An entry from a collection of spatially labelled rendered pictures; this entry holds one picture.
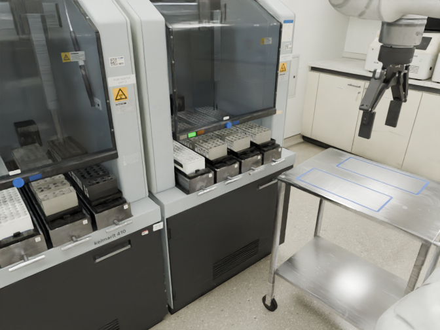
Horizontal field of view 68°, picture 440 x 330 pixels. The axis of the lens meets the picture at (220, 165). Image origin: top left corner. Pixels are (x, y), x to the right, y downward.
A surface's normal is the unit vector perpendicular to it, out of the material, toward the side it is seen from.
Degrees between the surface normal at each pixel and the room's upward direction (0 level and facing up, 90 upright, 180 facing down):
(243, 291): 0
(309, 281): 0
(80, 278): 90
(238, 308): 0
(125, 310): 90
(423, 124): 90
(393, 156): 90
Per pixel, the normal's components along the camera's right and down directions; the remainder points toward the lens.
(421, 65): -0.80, 0.26
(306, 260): 0.00, -0.89
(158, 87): 0.63, 0.35
